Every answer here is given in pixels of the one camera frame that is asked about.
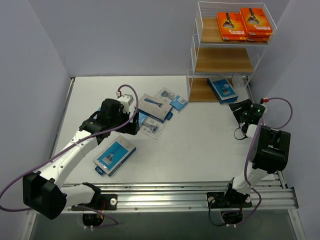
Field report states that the grey blue Harry's box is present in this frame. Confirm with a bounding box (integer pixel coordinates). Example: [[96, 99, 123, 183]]
[[93, 135, 137, 177]]

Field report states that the orange Gillette box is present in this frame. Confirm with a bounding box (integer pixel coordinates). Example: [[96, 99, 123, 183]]
[[239, 7, 273, 36], [216, 12, 247, 41], [246, 34, 271, 42]]

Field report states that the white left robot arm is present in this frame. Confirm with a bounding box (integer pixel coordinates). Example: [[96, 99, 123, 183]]
[[22, 94, 139, 220]]

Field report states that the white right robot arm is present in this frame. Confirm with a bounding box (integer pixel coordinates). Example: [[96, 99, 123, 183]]
[[206, 98, 291, 209]]

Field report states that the clear blister razor pack left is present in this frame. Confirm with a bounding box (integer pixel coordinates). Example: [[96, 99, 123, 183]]
[[138, 113, 165, 140]]

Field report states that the clear blister razor pack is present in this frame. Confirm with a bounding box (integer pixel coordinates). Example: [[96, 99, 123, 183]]
[[154, 87, 188, 112], [138, 113, 165, 140]]

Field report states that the Harry's box upper white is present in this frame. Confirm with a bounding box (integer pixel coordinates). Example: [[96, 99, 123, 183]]
[[138, 94, 173, 124]]

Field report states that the clear blister razor pack top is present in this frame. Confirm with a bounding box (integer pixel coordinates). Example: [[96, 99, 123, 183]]
[[154, 87, 188, 112]]

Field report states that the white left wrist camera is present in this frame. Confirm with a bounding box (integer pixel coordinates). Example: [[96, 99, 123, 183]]
[[116, 91, 134, 114]]

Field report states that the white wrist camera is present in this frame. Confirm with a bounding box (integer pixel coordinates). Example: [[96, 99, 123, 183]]
[[116, 91, 134, 114], [259, 97, 269, 113]]

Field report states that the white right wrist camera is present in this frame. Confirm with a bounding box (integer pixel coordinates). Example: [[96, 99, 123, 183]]
[[259, 97, 269, 113]]

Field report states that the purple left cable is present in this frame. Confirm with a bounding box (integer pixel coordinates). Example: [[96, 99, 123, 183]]
[[0, 84, 140, 229]]

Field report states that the purple cable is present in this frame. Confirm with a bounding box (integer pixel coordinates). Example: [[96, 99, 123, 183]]
[[239, 97, 294, 226], [0, 84, 140, 229]]

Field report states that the white wire wooden shelf rack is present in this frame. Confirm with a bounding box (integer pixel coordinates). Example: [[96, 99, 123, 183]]
[[186, 1, 277, 103]]

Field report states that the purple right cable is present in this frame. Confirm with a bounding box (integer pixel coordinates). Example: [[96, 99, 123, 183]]
[[239, 97, 294, 226]]

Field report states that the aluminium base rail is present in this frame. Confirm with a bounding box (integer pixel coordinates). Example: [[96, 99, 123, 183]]
[[56, 181, 298, 213]]

